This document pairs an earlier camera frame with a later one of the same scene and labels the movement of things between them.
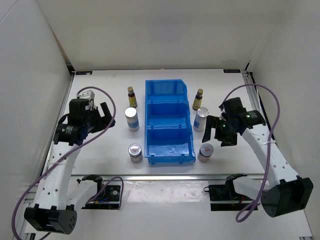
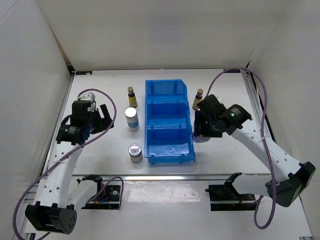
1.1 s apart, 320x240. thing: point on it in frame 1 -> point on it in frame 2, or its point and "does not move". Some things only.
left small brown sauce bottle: [132, 100] does not move
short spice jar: [134, 150] does not move
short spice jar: [206, 151] -> [201, 138]
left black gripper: [106, 119] does not move
